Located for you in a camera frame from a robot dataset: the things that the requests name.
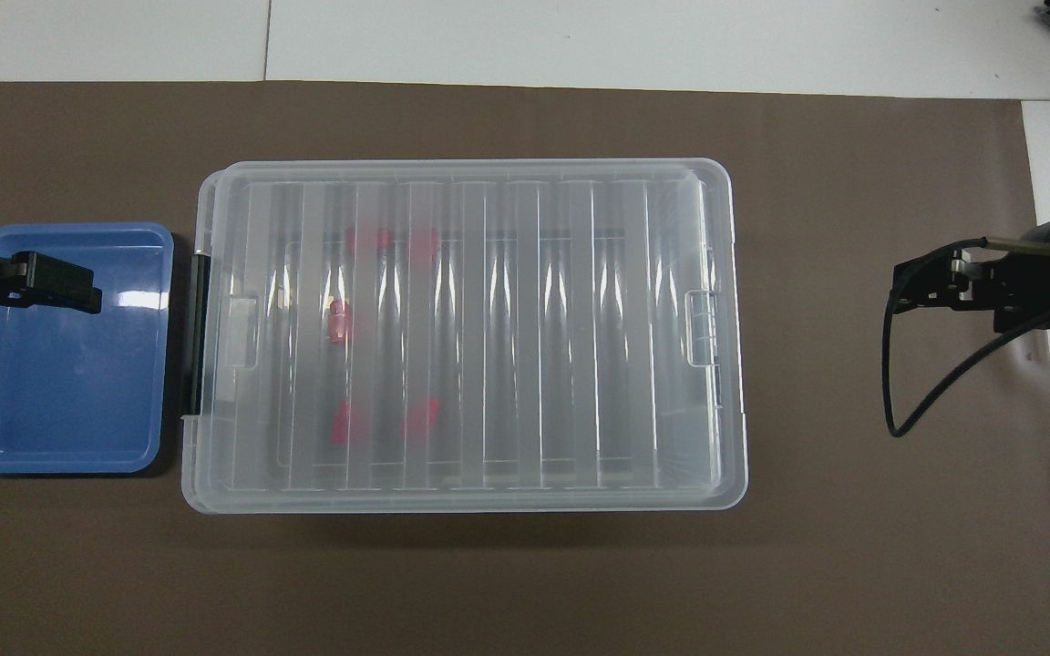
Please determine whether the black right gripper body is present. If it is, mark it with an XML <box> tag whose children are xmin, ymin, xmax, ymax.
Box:
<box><xmin>952</xmin><ymin>214</ymin><xmax>1050</xmax><ymax>320</ymax></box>

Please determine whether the clear ribbed plastic lid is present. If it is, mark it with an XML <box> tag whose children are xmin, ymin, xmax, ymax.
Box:
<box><xmin>180</xmin><ymin>159</ymin><xmax>749</xmax><ymax>514</ymax></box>

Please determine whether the blue plastic tray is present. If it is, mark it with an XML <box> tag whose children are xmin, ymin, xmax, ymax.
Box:
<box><xmin>0</xmin><ymin>222</ymin><xmax>175</xmax><ymax>476</ymax></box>

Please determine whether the clear plastic storage box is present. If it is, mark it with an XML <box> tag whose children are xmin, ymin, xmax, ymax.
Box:
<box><xmin>183</xmin><ymin>164</ymin><xmax>746</xmax><ymax>511</ymax></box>

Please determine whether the brown table mat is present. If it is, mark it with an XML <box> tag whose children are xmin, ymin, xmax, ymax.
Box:
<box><xmin>0</xmin><ymin>80</ymin><xmax>1050</xmax><ymax>656</ymax></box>

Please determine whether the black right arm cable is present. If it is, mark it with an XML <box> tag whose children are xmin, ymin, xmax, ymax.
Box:
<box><xmin>885</xmin><ymin>237</ymin><xmax>1050</xmax><ymax>438</ymax></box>

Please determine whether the black box latch handle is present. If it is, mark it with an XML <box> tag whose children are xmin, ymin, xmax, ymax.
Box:
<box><xmin>180</xmin><ymin>253</ymin><xmax>212</xmax><ymax>418</ymax></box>

